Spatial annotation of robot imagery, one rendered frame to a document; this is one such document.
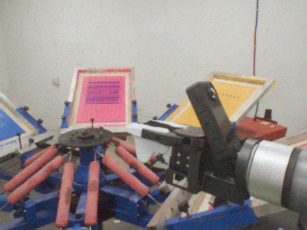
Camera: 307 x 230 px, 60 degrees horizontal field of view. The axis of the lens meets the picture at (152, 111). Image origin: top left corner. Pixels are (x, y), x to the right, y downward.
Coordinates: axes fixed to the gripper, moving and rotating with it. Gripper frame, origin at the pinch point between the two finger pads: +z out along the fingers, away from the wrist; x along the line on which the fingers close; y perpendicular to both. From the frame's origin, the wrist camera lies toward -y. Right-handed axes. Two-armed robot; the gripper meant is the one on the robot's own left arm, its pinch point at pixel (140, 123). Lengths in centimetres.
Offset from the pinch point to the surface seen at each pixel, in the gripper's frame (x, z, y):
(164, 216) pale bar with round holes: 46, 22, 46
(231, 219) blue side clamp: 47, -3, 37
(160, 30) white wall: 232, 172, -58
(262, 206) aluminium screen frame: 49, -11, 30
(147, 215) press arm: 71, 48, 67
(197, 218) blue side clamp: 45, 8, 40
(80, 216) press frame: 37, 61, 59
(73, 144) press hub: 45, 80, 31
